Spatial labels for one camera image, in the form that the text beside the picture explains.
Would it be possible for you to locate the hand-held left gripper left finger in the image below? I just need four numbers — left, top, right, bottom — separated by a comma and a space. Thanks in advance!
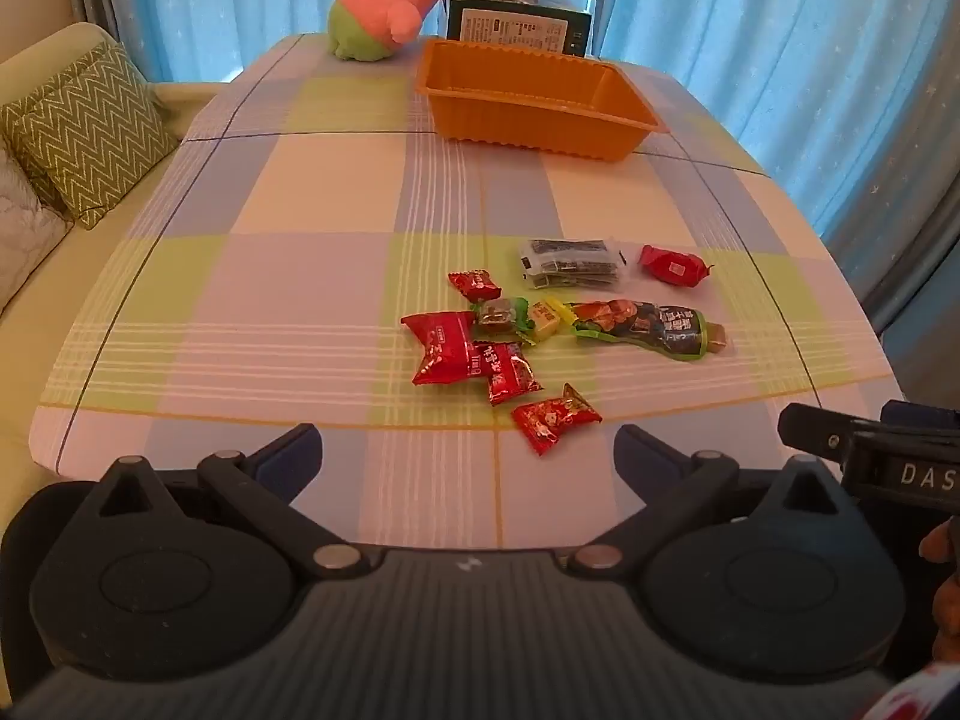
96, 424, 376, 580

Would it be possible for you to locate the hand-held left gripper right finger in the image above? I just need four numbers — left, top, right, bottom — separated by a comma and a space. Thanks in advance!
570, 424, 857, 580

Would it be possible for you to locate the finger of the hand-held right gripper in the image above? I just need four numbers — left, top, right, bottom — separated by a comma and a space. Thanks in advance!
778, 403, 860, 467

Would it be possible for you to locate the bottle-shaped snack packet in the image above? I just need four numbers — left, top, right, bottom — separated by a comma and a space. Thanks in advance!
566, 300, 730, 362

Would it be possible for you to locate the yellow candy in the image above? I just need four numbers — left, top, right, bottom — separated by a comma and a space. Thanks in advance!
525, 298, 575, 338

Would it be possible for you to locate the large red snack packet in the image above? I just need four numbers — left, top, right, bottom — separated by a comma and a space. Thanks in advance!
400, 310, 479, 387

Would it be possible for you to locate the green brown candy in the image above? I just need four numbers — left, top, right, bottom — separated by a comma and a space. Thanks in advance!
472, 298, 535, 346

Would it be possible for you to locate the small red candy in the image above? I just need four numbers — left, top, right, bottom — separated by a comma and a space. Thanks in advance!
448, 268, 503, 302

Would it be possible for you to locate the orange plastic tray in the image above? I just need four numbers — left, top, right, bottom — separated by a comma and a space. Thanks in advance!
415, 39, 670, 163

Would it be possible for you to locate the person's right hand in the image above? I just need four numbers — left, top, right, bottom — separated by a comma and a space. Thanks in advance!
919, 516, 960, 662

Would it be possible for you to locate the plaid tablecloth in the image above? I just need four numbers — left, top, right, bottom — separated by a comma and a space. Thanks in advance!
28, 34, 910, 550

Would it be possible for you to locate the red pillow snack packet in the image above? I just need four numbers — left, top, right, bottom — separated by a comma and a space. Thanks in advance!
637, 244, 715, 287

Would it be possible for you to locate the clear seaweed snack packet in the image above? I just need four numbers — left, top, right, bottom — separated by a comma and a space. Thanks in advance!
519, 238, 627, 292

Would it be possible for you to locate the cream sofa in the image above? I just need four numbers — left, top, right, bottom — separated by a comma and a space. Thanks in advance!
0, 21, 226, 488

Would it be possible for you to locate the white quilted pillow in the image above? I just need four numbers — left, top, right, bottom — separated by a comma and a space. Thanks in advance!
0, 139, 76, 317

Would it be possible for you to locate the blue star curtain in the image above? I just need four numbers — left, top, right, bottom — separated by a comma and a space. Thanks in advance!
591, 0, 960, 400
71, 0, 460, 85

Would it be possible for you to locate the green zigzag pillow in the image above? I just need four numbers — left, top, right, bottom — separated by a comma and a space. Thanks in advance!
0, 41, 183, 231

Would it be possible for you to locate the dark green box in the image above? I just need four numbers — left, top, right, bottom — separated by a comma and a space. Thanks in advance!
445, 0, 593, 59

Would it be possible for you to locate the pink starfish plush toy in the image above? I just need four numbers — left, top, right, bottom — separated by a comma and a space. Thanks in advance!
328, 0, 456, 62

